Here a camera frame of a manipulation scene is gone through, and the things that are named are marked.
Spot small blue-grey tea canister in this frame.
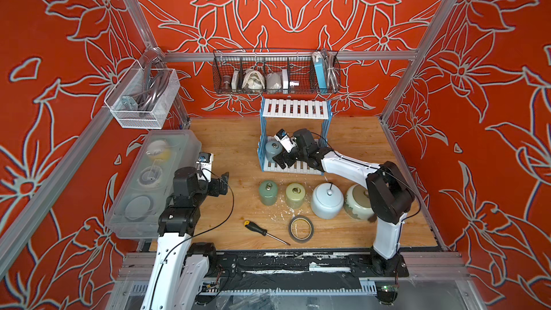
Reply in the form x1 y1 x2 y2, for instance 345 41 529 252
265 139 284 163

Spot small dark green tea canister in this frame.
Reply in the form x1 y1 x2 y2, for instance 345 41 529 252
258 180 278 206

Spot small yellow-green tea canister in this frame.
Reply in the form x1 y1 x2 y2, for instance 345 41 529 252
286 182 306 209

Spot blue white two-tier shelf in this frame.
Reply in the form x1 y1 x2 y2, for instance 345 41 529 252
257 97 333 176

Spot white ceramic tea canister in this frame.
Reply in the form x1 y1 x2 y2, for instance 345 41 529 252
311 183 344 220

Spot cream floral tea canister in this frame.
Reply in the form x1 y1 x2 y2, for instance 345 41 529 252
344 185 375 221

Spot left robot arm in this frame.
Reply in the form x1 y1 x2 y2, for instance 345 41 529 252
141 166 229 309

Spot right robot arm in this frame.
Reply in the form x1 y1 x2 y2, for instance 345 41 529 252
273 129 416 276

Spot yellow black screwdriver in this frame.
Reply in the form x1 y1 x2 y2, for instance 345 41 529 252
244 220 290 246

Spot roll of brown tape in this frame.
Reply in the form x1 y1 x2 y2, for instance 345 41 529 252
288 215 314 243

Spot cream cloth item in basket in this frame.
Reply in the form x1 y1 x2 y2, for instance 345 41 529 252
241 68 265 91

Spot translucent plastic storage box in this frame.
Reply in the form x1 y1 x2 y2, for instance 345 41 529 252
106 129 202 241

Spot light blue box in basket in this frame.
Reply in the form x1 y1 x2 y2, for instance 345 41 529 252
312 51 327 93

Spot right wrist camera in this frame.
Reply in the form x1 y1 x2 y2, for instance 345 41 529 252
274 129 297 153

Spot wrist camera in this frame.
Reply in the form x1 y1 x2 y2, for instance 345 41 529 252
196 152 214 182
274 129 297 153

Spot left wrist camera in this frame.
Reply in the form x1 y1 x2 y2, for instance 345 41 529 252
196 152 214 182

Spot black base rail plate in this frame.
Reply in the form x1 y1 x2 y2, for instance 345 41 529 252
201 249 409 294

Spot black wire wall basket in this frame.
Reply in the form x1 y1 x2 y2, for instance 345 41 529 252
212 49 342 96

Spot clear plastic wall bin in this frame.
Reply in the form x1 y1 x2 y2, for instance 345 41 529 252
104 64 179 130

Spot grey hoses in bin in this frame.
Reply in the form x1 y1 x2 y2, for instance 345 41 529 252
136 62 172 112

